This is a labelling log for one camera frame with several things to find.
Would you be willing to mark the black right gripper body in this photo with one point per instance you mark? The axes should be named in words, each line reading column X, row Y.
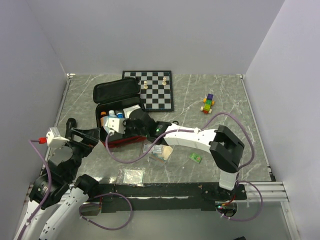
column 131, row 129

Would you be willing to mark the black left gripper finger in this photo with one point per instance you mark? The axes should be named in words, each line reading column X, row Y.
column 77, row 132
column 91, row 137

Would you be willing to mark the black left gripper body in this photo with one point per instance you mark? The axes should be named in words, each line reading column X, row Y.
column 79, row 151

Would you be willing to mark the white gauze pouch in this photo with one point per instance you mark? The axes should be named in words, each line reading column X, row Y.
column 127, row 111

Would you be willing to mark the small dropper bottle blue label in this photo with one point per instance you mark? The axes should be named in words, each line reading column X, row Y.
column 119, row 114

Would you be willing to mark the brown bottle orange cap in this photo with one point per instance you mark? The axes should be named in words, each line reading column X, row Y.
column 103, row 119

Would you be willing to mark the white medicine bottle green label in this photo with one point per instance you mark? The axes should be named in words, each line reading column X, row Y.
column 112, row 114

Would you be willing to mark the red black medicine case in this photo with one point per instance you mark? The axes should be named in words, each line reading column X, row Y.
column 116, row 95

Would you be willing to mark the blue wipes packet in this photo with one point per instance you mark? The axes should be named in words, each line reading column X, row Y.
column 106, row 128

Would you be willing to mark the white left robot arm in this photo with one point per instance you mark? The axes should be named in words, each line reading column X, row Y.
column 58, row 192

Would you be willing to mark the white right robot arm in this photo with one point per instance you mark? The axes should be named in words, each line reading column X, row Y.
column 224, row 146

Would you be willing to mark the cream chess pawn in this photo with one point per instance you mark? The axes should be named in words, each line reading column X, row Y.
column 145, row 84

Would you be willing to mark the beige bandage pack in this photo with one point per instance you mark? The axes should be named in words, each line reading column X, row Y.
column 162, row 158

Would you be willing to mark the black white chessboard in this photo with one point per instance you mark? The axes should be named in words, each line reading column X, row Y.
column 158, row 97

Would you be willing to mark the clear flat plastic pouch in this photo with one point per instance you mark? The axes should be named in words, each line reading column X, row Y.
column 130, row 176

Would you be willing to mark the small green box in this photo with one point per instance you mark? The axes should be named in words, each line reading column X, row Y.
column 195, row 157

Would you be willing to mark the colourful toy block car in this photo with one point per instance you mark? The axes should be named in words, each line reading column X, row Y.
column 208, row 102

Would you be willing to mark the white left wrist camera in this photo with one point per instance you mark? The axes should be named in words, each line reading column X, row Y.
column 53, row 138

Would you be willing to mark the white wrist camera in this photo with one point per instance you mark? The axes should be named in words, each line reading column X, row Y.
column 117, row 125
column 53, row 138

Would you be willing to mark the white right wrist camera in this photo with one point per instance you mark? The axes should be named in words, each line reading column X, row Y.
column 117, row 125

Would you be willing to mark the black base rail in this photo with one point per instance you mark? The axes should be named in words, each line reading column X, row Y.
column 113, row 198

